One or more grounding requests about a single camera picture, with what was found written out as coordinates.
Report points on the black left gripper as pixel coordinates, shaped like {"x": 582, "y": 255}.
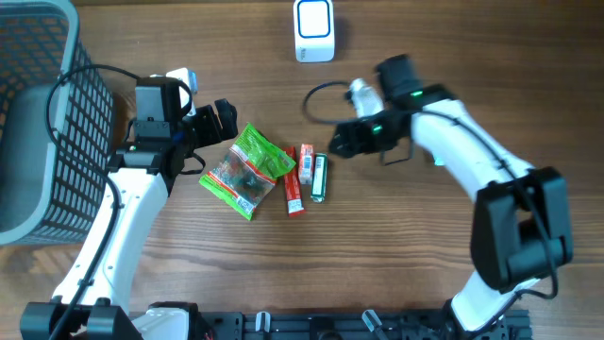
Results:
{"x": 213, "y": 134}

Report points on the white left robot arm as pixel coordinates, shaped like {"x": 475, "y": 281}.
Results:
{"x": 92, "y": 301}

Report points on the green snack bag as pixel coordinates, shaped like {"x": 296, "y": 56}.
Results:
{"x": 248, "y": 172}

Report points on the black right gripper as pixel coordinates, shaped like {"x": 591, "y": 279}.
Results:
{"x": 359, "y": 137}

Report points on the orange red small box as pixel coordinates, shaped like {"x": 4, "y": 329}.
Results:
{"x": 306, "y": 164}

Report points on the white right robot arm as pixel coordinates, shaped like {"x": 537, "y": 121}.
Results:
{"x": 521, "y": 230}

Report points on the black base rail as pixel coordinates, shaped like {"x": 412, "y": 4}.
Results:
{"x": 423, "y": 324}

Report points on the red stick packet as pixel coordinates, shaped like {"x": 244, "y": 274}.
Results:
{"x": 292, "y": 187}

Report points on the dark grey plastic basket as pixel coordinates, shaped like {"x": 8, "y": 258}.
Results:
{"x": 53, "y": 108}

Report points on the green white gum box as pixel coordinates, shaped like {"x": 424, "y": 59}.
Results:
{"x": 319, "y": 181}

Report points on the white barcode scanner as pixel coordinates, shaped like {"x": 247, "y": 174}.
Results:
{"x": 314, "y": 31}

